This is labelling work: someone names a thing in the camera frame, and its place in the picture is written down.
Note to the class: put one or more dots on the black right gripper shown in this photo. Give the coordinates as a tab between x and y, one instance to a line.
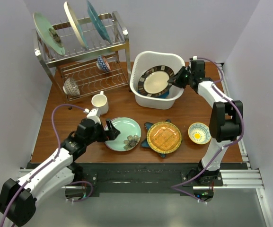
178	76

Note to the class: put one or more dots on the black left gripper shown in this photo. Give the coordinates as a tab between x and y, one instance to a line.
112	132

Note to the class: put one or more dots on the mint green flower plate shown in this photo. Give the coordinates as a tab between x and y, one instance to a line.
129	137

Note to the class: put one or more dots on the black striped rim plate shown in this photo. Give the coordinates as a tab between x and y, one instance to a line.
153	82

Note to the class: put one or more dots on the blue polka dot plate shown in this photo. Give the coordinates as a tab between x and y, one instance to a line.
165	95

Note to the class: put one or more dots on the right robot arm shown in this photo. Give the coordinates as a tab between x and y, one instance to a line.
226	122

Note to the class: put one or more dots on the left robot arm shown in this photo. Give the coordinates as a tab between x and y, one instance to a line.
19	198

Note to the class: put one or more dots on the white plastic bin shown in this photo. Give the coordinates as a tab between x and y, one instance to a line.
143	62

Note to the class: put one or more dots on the white ceramic mug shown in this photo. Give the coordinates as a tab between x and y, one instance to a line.
100	101

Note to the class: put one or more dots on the dark teal star plate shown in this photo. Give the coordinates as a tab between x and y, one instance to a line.
148	142

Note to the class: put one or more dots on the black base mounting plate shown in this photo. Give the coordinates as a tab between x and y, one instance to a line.
98	178

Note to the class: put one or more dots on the yellow woven pattern plate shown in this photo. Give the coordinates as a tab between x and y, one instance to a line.
164	137

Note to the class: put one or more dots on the small bowl yellow sun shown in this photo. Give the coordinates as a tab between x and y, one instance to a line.
199	133

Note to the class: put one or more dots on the grey patterned bowl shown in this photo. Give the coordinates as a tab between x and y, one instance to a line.
70	87

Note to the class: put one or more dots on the stainless steel dish rack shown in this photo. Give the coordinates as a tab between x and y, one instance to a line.
81	64

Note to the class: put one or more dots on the blue zigzag pattern bowl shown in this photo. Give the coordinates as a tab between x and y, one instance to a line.
103	64

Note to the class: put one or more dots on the cream teal plate in rack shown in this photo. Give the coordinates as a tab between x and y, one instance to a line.
76	27

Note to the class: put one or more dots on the pale green plate in rack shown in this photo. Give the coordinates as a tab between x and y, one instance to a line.
48	34

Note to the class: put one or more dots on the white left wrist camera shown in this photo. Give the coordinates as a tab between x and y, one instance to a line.
93	114

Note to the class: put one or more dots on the aluminium frame rail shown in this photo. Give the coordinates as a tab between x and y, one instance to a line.
241	201

